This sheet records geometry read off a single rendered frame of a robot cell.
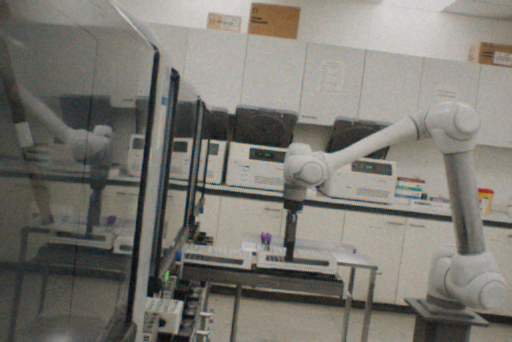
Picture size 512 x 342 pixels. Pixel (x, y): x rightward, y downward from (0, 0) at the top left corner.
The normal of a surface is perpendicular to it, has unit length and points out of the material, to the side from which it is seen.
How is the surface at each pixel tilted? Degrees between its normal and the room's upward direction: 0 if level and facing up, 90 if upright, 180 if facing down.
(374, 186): 90
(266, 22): 90
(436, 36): 90
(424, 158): 90
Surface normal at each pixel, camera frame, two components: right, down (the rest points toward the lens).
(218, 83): 0.03, 0.06
